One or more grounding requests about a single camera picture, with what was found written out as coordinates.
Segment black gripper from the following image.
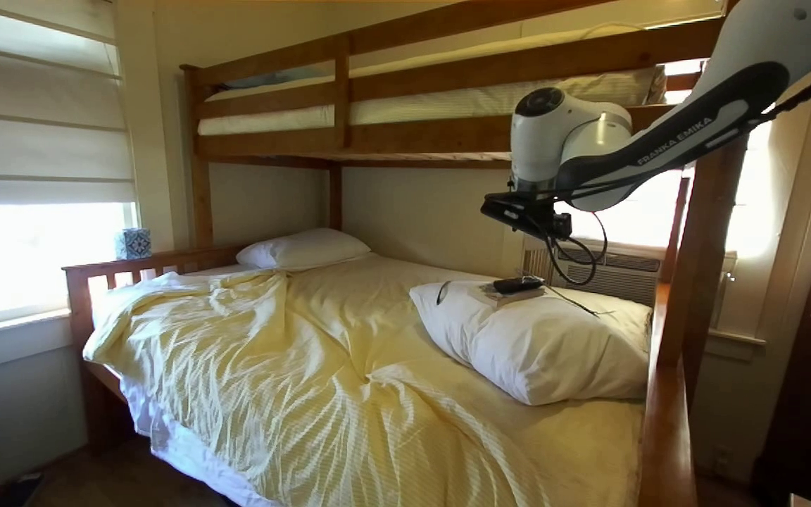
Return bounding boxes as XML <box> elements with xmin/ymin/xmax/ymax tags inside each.
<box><xmin>515</xmin><ymin>209</ymin><xmax>574</xmax><ymax>279</ymax></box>

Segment black remote control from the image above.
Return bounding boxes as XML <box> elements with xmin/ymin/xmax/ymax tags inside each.
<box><xmin>489</xmin><ymin>274</ymin><xmax>547</xmax><ymax>295</ymax></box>

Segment white bed sheet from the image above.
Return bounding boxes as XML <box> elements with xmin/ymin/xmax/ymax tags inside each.
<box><xmin>119</xmin><ymin>375</ymin><xmax>277</xmax><ymax>507</ymax></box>

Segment large white pillow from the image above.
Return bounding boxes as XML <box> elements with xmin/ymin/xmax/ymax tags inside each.
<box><xmin>408</xmin><ymin>277</ymin><xmax>653</xmax><ymax>409</ymax></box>

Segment white window air conditioner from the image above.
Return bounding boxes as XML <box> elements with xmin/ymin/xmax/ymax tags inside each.
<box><xmin>520</xmin><ymin>237</ymin><xmax>668</xmax><ymax>306</ymax></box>

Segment bright uncovered window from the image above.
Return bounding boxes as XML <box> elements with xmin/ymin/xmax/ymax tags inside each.
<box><xmin>554</xmin><ymin>53</ymin><xmax>711</xmax><ymax>253</ymax></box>

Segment cream bunk mattress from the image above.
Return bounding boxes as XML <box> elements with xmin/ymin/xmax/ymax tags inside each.
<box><xmin>195</xmin><ymin>63</ymin><xmax>668</xmax><ymax>139</ymax></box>

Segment small white pillow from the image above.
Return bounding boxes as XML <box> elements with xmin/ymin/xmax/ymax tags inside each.
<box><xmin>233</xmin><ymin>226</ymin><xmax>374</xmax><ymax>277</ymax></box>

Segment pale yellow comforter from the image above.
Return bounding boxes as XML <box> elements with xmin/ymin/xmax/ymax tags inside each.
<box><xmin>78</xmin><ymin>253</ymin><xmax>647</xmax><ymax>507</ymax></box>

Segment white roller window blind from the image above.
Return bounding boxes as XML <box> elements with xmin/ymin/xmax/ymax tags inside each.
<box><xmin>0</xmin><ymin>0</ymin><xmax>142</xmax><ymax>333</ymax></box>

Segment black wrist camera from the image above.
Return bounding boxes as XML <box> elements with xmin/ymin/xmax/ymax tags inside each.
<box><xmin>480</xmin><ymin>188</ymin><xmax>543</xmax><ymax>220</ymax></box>

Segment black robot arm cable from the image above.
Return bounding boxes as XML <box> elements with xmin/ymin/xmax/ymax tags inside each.
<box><xmin>543</xmin><ymin>50</ymin><xmax>811</xmax><ymax>291</ymax></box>

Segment brown wooden bunk bed frame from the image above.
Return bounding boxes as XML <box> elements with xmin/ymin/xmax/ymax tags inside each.
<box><xmin>61</xmin><ymin>0</ymin><xmax>784</xmax><ymax>507</ymax></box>

